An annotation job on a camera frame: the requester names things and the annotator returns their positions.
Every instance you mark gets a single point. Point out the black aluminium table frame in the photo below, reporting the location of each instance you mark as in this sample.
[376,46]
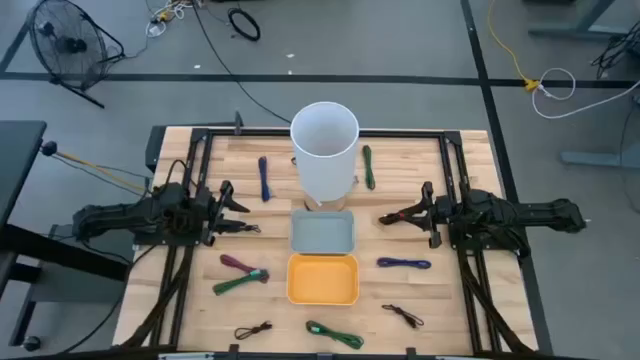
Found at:
[400,134]

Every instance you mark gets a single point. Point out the black caster wheel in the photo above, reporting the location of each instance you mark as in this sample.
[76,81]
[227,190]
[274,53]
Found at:
[31,343]

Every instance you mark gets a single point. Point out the grey desk foot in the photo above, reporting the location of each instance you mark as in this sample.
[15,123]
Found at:
[595,159]

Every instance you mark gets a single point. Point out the wooden lamp base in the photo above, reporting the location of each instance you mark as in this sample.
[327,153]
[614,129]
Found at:
[325,205]

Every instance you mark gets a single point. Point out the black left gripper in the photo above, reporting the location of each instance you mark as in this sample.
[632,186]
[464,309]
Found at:
[210,212]

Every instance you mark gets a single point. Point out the black side table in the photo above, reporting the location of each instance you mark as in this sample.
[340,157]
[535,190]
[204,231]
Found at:
[20,160]

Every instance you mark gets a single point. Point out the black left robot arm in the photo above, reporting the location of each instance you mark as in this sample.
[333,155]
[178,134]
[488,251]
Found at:
[125,215]

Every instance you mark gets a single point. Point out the white cylindrical lamp shade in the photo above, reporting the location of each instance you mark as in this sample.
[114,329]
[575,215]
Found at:
[325,165]

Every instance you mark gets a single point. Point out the black floor fan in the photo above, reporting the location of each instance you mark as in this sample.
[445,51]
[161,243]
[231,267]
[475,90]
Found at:
[67,45]

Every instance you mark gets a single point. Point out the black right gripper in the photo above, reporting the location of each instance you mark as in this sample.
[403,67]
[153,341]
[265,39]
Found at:
[437,210]

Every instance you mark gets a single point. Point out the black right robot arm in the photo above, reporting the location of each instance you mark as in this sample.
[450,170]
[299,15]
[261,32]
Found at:
[540,212]

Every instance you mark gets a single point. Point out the grey desk leg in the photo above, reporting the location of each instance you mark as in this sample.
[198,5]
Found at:
[580,30]

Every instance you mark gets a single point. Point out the grey plastic bin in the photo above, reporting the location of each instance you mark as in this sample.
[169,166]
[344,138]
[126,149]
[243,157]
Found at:
[322,232]

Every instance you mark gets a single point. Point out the yellow plastic bin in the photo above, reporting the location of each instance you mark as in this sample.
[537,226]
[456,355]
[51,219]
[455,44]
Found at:
[322,280]

